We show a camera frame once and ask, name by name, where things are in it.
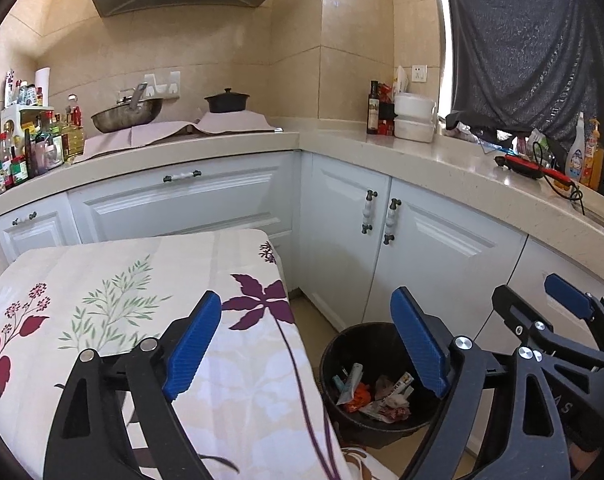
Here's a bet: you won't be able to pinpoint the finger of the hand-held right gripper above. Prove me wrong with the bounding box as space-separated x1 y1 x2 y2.
492 285 604 376
544 274 604 356

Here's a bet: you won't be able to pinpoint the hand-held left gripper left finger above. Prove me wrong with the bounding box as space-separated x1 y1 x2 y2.
42 290 223 480

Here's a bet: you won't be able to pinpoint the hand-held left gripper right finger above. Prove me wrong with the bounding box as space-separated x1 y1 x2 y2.
390 287 573 480

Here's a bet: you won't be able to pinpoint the white orange printed wrapper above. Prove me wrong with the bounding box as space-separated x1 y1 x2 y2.
359 372 415 421

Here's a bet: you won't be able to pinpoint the white blue tube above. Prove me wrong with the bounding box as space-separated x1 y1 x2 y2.
334 364 365 405

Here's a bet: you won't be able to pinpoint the black trash bin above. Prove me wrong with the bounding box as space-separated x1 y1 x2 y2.
319 322 450 448

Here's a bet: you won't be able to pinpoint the orange plastic bag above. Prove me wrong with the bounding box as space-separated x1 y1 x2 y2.
344 382 373 413

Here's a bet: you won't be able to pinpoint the white kitchen cabinet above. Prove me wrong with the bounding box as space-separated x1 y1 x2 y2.
0 150 604 361

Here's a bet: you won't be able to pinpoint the floral tablecloth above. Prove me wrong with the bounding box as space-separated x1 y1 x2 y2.
0 229 383 480

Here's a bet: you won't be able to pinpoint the red hair clipper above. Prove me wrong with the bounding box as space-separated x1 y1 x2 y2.
494 154 573 186

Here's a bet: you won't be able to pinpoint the orange dish soap bottle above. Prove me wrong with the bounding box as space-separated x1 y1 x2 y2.
580 119 604 191

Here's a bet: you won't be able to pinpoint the white blue spray bottle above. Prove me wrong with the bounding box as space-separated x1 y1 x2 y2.
564 112 587 181

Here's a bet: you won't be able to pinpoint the crumpled plastic bags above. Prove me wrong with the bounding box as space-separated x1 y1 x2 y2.
444 120 515 153

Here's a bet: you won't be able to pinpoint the beige stone countertop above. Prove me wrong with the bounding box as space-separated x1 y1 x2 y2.
0 127 604 261

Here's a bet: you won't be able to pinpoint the pink stove cover cloth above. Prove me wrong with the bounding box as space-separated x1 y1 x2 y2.
74 110 285 163

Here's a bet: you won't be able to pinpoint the white lidded container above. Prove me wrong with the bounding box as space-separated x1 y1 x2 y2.
393 92 437 120
394 116 437 142

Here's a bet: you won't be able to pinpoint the red packaging box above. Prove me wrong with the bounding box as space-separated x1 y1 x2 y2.
378 85 397 137

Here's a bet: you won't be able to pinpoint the steel wok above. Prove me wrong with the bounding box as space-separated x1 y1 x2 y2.
90 97 163 134

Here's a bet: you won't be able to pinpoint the dark glass bottle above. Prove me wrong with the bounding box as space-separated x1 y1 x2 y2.
367 81 381 135

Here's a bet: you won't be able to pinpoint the row of condiment bottles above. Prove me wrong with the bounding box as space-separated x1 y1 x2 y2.
0 67 86 193

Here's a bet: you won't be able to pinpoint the black lidded pot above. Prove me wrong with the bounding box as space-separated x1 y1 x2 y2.
204 88 251 113

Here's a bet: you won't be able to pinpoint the dark grey curtain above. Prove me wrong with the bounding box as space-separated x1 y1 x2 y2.
439 0 604 153

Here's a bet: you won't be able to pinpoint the white spice rack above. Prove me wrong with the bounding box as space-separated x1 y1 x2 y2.
2 105 46 131

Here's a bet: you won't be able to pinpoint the white paper towel roll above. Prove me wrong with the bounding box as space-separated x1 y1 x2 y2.
34 66 51 108

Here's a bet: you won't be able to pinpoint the black power cable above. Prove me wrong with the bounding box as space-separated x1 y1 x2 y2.
532 140 590 217

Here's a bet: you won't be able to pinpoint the cabinet door handle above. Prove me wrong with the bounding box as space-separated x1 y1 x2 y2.
383 199 401 247
360 190 379 235

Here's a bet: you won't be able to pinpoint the steel spatula handle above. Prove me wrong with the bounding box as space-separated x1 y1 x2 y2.
126 82 148 111

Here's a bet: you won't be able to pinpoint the white wall socket pair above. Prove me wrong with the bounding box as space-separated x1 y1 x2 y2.
144 71 181 98

